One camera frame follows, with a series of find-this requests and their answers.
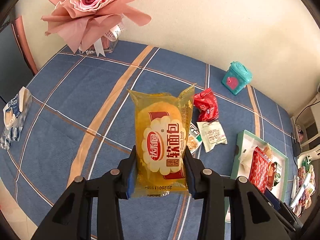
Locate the red patterned wafer packet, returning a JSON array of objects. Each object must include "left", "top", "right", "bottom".
[{"left": 249, "top": 146, "right": 271, "bottom": 193}]

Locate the brown white snack packet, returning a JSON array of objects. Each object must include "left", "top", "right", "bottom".
[{"left": 266, "top": 162, "right": 278, "bottom": 190}]

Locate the white cream snack packet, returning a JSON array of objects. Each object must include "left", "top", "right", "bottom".
[{"left": 197, "top": 121, "right": 227, "bottom": 153}]

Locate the small red candy packet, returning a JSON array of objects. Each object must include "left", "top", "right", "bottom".
[{"left": 194, "top": 88, "right": 219, "bottom": 122}]

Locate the yellow soft bread packet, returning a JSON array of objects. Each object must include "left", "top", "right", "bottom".
[{"left": 129, "top": 86, "right": 195, "bottom": 197}]

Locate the green white oat snack packet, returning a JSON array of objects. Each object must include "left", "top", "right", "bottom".
[{"left": 187, "top": 122, "right": 202, "bottom": 154}]

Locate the white tray green rim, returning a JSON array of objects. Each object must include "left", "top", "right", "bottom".
[{"left": 231, "top": 130, "right": 289, "bottom": 202}]

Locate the black power adapter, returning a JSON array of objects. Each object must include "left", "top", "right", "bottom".
[{"left": 292, "top": 142, "right": 301, "bottom": 157}]

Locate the blue plaid tablecloth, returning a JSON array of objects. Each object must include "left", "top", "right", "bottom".
[{"left": 1, "top": 41, "right": 293, "bottom": 225}]

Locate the blue white tissue packet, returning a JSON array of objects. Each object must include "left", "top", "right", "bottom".
[{"left": 1, "top": 87, "right": 32, "bottom": 150}]

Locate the teal toy box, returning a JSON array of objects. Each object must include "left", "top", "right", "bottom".
[{"left": 221, "top": 61, "right": 253, "bottom": 95}]

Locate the pink flower bouquet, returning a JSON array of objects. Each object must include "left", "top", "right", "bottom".
[{"left": 41, "top": 0, "right": 151, "bottom": 54}]

